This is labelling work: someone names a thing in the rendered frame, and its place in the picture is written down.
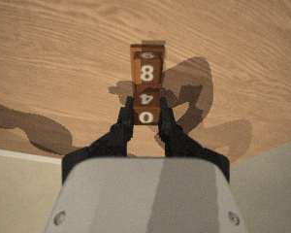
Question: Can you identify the brown calendar cube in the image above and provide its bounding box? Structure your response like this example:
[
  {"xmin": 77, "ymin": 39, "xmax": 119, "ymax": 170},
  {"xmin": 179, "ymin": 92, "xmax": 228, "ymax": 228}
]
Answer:
[
  {"xmin": 132, "ymin": 92, "xmax": 161, "ymax": 125},
  {"xmin": 134, "ymin": 51, "xmax": 161, "ymax": 84}
]

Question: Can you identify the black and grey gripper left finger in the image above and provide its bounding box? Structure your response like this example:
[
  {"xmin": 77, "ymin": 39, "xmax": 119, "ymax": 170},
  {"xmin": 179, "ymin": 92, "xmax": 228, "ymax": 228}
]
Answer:
[{"xmin": 61, "ymin": 96, "xmax": 134, "ymax": 185}]

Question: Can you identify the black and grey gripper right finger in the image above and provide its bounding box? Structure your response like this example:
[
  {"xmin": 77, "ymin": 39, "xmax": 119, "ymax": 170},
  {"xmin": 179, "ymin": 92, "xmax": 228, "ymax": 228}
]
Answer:
[{"xmin": 158, "ymin": 97, "xmax": 230, "ymax": 184}]

